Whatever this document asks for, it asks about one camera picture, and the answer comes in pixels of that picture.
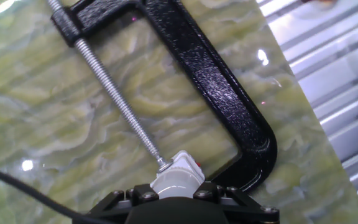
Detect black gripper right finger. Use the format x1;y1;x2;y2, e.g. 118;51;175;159
193;182;280;224

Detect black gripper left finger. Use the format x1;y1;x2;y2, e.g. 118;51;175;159
87;183;160;224

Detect white LED light bulb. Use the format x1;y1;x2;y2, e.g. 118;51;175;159
150;172;204;200

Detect white plug-in lamp socket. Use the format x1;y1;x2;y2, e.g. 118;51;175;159
149;150;205;187

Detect green marble pattern mat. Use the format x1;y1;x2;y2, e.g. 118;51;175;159
0;0;358;224

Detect black C-clamp with steel screw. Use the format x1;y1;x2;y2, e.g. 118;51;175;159
47;0;278;194

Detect thick wrist cable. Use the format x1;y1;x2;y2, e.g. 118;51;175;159
0;164;117;224

